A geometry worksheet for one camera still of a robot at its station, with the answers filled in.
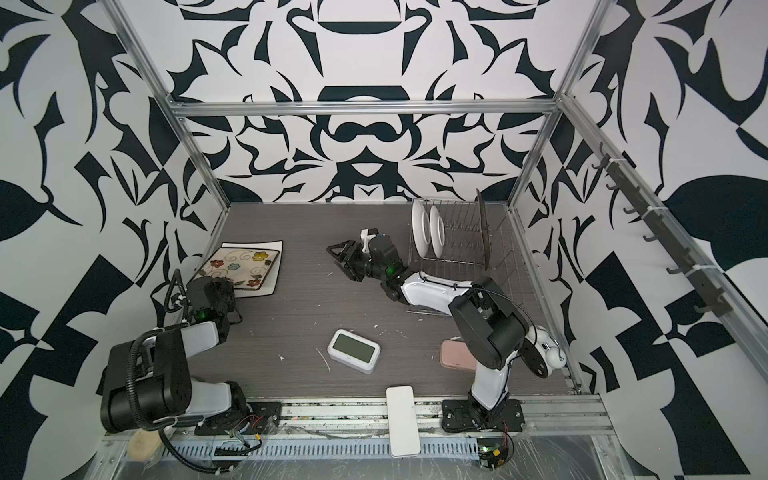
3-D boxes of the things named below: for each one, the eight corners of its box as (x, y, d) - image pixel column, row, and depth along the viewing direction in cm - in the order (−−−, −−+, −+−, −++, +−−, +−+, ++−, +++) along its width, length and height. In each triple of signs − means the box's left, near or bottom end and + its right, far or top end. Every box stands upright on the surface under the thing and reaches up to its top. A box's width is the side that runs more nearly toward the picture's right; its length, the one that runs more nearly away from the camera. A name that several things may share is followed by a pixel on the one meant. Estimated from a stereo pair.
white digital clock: (325, 359, 85) (323, 354, 82) (337, 332, 90) (335, 326, 86) (373, 376, 82) (372, 371, 79) (382, 347, 87) (382, 341, 84)
